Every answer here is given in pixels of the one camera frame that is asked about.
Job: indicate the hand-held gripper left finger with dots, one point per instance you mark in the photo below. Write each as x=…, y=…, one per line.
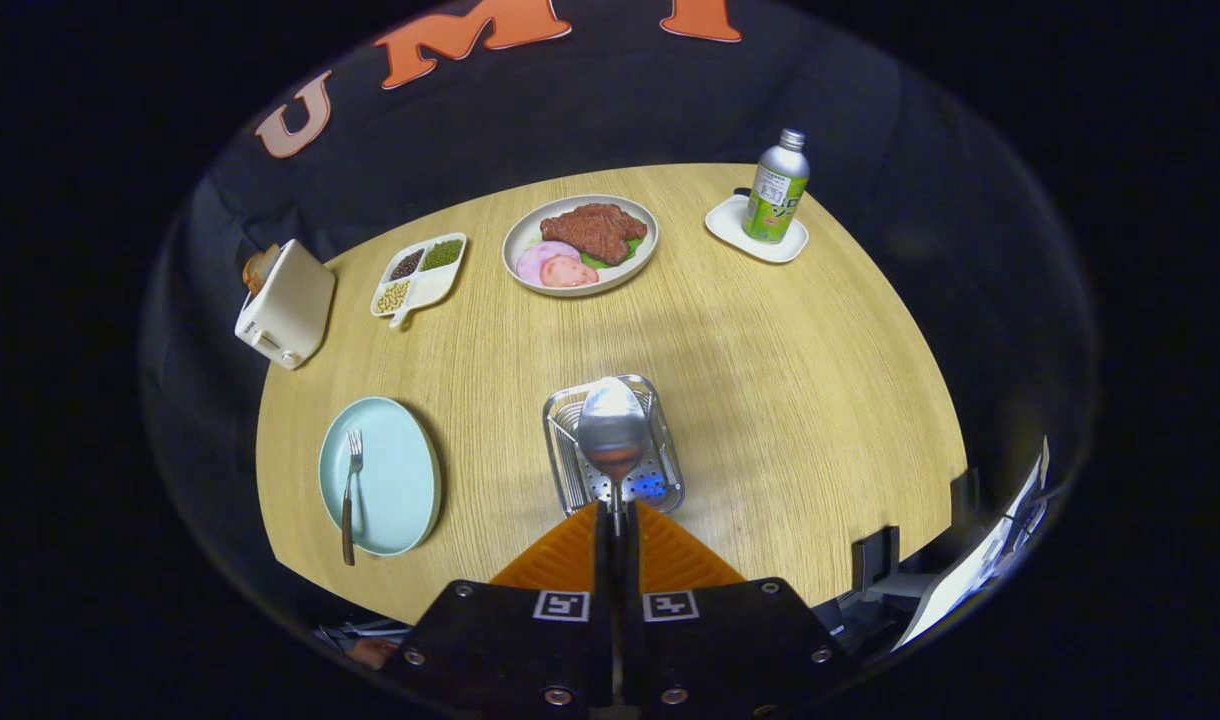
x=603, y=550

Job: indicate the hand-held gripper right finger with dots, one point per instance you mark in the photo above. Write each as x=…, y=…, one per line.
x=630, y=555

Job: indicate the perforated metal basket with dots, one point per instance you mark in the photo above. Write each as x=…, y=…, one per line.
x=660, y=480

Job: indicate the light blue plate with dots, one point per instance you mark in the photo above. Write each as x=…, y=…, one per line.
x=395, y=480

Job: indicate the person's foot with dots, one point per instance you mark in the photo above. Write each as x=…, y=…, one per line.
x=375, y=652

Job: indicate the deep pink ham slice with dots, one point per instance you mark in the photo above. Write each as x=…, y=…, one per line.
x=568, y=272

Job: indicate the green lettuce leaf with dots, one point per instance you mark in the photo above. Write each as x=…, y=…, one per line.
x=598, y=263

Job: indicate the pale pink ham slice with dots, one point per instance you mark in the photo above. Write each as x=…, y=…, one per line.
x=535, y=260

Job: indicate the white divided dish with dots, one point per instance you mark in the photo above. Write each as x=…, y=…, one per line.
x=430, y=288

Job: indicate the beige round plate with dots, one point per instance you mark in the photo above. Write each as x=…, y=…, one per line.
x=518, y=245

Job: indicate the brown steak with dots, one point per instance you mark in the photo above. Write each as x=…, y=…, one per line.
x=595, y=232

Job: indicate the yellow soybeans pile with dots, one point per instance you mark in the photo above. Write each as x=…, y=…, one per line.
x=394, y=296

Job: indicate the green beans pile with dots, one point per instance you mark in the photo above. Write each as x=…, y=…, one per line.
x=442, y=254

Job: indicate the white square coaster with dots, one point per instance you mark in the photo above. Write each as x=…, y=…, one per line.
x=730, y=225

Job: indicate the dark beans pile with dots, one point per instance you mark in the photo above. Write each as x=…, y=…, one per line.
x=407, y=265

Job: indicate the green label metal bottle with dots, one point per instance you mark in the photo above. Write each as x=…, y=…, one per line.
x=775, y=200

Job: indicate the cream toaster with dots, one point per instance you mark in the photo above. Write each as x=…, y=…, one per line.
x=290, y=305

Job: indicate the toasted bread slice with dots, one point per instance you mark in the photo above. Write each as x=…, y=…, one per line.
x=260, y=268

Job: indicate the black table bracket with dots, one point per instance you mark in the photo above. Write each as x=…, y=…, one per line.
x=875, y=560
x=964, y=498

